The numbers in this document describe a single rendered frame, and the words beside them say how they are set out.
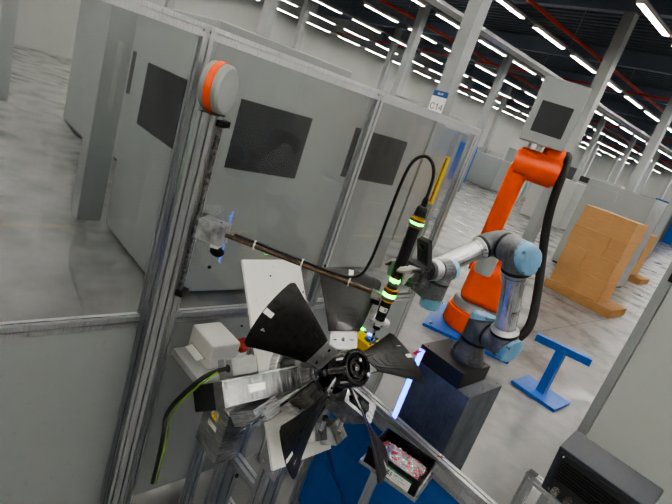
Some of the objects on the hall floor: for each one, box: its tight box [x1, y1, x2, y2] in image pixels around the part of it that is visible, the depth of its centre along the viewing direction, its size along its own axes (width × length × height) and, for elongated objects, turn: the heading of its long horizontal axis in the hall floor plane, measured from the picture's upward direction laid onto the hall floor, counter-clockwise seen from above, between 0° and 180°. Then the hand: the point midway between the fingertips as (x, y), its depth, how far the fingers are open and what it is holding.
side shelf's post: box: [179, 440, 206, 504], centre depth 214 cm, size 4×4×83 cm
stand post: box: [204, 427, 253, 504], centre depth 194 cm, size 4×9×115 cm, turn 88°
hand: (394, 265), depth 152 cm, fingers closed on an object, 4 cm apart
